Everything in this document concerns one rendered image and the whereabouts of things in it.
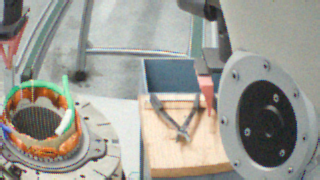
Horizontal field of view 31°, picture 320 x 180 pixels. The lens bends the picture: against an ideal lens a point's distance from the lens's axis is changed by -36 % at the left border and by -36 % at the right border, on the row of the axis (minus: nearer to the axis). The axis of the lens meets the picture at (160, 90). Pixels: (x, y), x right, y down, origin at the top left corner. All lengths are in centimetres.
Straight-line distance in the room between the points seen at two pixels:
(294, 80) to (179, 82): 88
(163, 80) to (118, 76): 193
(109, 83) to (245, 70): 271
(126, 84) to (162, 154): 213
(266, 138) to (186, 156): 57
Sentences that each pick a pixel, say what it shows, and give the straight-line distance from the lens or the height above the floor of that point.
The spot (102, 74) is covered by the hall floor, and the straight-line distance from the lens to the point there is 341.
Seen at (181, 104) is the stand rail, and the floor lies 107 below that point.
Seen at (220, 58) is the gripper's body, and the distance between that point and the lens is 124.
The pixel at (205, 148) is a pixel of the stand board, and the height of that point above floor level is 106.
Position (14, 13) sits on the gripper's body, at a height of 132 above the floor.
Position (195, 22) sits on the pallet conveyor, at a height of 76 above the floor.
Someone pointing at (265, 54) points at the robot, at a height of 150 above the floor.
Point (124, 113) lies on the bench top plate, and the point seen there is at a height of 78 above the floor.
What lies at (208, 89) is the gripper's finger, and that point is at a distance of 124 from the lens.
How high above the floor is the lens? 181
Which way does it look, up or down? 33 degrees down
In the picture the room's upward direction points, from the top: 4 degrees clockwise
